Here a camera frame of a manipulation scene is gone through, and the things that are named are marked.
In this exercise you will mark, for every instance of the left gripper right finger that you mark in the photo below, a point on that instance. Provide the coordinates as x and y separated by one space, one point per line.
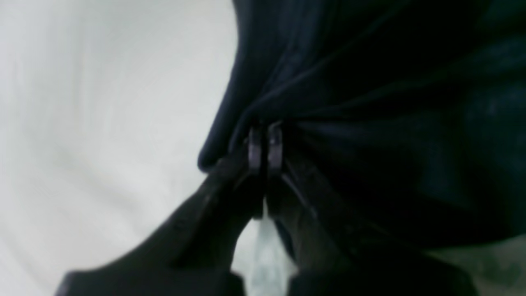
324 232

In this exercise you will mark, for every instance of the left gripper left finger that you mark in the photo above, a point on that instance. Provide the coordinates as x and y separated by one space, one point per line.
203 231

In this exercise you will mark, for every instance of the dark navy T-shirt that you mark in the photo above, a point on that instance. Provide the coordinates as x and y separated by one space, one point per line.
410 112

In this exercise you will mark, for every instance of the light green table cloth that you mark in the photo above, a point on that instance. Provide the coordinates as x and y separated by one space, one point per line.
105 108

